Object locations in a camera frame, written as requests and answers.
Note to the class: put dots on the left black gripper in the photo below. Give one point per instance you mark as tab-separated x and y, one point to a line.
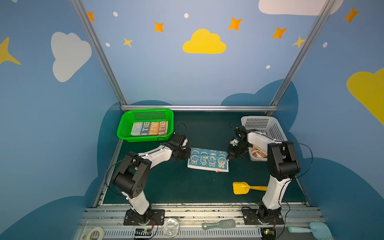
184	153

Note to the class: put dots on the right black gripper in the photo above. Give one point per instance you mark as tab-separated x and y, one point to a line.
235	148

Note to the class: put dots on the teal owl pattern towel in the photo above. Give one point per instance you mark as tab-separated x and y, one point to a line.
208	160

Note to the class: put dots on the grey plastic basket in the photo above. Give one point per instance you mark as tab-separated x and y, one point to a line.
263	131

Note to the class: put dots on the striped rabbit text towel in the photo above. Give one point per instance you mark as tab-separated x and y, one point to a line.
150	128

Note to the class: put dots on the green plastic basket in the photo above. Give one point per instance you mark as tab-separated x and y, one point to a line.
154	115

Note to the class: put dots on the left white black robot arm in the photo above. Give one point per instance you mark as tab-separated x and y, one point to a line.
132	175

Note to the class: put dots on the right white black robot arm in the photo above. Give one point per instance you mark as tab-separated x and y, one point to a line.
282	160

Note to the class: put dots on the orange pattern towel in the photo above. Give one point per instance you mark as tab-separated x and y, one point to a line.
257	152

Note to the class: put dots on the yellow toy shovel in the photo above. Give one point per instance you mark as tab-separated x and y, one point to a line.
242	188

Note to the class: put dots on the grey green brush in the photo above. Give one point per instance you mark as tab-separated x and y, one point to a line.
223	224

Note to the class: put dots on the clear round lid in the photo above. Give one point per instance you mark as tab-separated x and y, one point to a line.
171	227

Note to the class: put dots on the right small circuit board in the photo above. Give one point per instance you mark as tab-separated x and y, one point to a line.
268	234

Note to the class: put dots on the small circuit board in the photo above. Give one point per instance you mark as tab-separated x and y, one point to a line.
142	234
268	234

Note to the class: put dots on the left small circuit board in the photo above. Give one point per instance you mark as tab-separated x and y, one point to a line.
142	234

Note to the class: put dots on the mint green spatula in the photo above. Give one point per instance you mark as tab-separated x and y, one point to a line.
319	230

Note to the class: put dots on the white tape roll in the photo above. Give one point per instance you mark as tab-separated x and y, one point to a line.
96	233

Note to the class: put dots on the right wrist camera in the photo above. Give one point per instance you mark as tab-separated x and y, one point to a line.
234	141

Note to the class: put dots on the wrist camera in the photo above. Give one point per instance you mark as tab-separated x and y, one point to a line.
179	140
234	141

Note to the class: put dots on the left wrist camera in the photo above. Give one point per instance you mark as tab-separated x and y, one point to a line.
179	140

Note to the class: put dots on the aluminium rear frame bar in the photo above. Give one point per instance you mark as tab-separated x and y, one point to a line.
203	108

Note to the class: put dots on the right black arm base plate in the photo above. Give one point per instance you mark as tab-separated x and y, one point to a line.
250	217

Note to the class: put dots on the aluminium front rail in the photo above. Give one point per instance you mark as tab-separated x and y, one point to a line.
191	217

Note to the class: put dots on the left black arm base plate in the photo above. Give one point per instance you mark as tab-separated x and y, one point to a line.
150	217

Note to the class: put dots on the aluminium left frame post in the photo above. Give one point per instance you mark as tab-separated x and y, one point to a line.
88	26

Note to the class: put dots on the aluminium frame post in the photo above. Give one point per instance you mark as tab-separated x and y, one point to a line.
304	49
88	26

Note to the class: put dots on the aluminium right frame post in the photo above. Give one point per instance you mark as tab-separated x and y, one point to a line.
304	49

